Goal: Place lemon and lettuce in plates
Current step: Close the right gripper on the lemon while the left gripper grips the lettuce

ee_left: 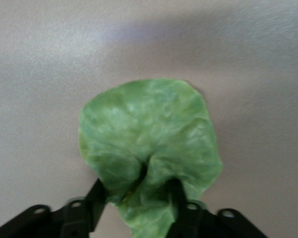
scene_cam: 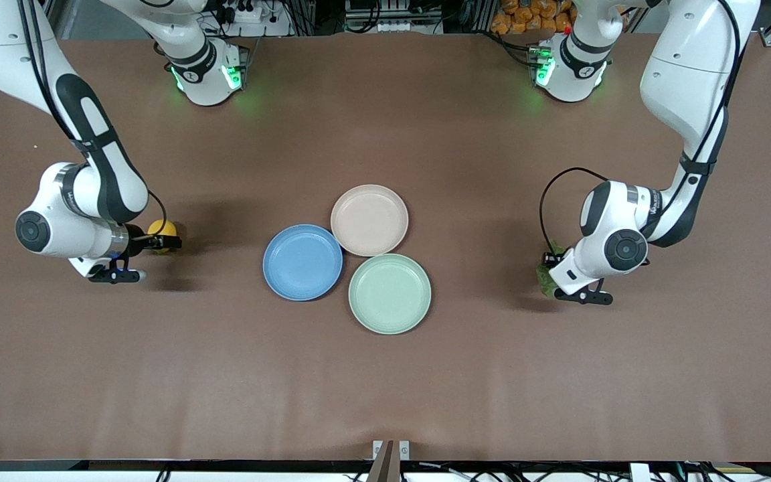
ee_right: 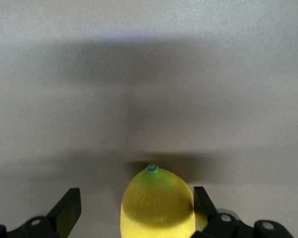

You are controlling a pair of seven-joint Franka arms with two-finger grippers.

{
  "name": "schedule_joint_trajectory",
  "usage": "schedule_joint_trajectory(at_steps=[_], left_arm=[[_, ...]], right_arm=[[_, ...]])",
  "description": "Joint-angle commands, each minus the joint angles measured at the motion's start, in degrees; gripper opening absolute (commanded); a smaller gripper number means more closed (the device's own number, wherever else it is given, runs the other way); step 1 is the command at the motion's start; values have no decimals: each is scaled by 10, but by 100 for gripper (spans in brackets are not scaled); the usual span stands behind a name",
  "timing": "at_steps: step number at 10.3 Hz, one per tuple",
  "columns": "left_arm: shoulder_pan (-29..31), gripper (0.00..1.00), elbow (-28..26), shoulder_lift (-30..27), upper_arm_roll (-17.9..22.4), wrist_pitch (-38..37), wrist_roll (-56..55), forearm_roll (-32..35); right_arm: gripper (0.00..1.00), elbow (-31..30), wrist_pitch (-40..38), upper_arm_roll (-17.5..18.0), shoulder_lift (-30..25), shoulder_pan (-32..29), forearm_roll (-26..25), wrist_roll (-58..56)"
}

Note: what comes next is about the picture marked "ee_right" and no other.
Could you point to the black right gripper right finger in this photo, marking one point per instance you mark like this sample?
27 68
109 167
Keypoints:
213 223

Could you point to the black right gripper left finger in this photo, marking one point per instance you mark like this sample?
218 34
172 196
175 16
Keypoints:
64 210

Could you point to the yellow lemon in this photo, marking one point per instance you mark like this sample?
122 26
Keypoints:
156 205

